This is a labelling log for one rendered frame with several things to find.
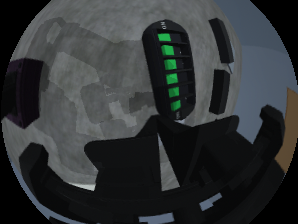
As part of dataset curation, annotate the dark grey controller unit with green rocker switches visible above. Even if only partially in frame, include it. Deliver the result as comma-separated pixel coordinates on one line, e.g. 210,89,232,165
141,19,196,120

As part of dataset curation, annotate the white flat panel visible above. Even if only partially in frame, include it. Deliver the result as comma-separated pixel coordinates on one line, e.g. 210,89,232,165
68,181,96,192

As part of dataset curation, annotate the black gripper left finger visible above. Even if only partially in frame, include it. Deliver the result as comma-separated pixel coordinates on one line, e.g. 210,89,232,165
84,116,161,183

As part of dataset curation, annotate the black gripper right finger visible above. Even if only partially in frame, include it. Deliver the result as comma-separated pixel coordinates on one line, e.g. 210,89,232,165
154,115,239,186

